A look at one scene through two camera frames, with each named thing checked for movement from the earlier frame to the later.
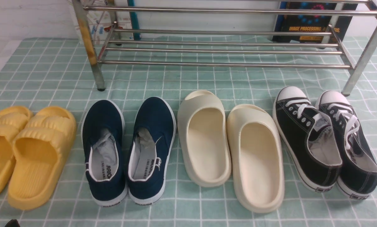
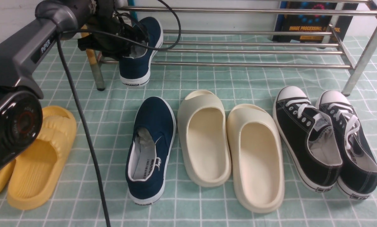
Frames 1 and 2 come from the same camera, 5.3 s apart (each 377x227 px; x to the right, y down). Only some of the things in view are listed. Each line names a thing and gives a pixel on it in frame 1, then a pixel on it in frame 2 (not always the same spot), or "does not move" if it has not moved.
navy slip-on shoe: (154, 131) does not move
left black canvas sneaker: (307, 139) does not move
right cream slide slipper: (257, 159) does not move
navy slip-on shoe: (103, 140) to (135, 71)
